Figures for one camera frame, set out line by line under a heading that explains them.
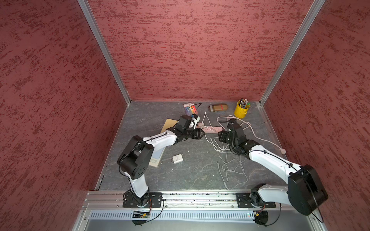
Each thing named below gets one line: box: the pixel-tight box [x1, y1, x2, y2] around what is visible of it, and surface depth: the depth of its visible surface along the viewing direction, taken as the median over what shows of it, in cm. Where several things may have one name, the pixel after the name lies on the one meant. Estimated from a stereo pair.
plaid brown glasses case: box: [208, 103, 229, 113], surface depth 116 cm
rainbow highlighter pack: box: [183, 102, 199, 117], surface depth 116 cm
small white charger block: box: [172, 153, 184, 165], surface depth 89 cm
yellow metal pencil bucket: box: [233, 99, 251, 119], surface depth 108 cm
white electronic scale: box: [148, 146, 166, 167], surface depth 88 cm
